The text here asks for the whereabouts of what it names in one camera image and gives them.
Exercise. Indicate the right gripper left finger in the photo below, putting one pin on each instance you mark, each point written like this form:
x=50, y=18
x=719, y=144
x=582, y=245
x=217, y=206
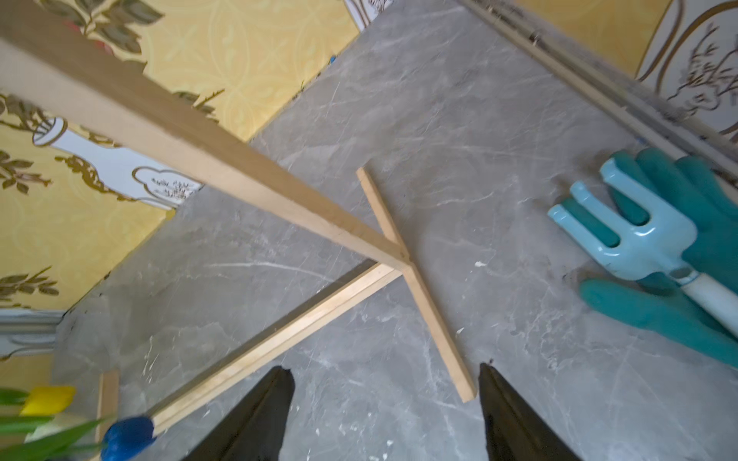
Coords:
x=255, y=428

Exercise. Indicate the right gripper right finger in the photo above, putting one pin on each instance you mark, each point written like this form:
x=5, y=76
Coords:
x=513, y=430

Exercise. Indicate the blue artificial tulip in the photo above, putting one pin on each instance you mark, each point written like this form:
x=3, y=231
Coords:
x=124, y=440

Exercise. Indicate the white artificial tulip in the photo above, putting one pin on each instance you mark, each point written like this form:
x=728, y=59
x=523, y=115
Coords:
x=47, y=437

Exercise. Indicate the yellow artificial tulip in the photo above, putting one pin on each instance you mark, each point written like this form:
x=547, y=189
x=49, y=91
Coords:
x=40, y=401

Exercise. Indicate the wooden clothes rack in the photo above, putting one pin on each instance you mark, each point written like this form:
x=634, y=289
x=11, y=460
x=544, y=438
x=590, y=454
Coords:
x=239, y=63

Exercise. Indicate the teal garden fork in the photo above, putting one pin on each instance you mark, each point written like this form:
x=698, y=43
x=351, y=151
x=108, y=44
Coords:
x=654, y=247

